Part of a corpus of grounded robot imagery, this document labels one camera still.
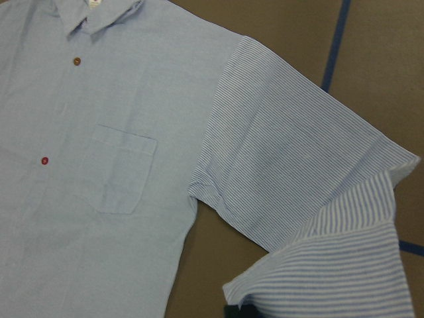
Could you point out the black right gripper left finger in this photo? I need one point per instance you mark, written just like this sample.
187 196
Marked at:
231 311

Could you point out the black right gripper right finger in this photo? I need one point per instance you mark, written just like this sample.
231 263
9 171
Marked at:
249 312

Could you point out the blue striped button-up shirt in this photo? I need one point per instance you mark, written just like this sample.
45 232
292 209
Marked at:
117 117

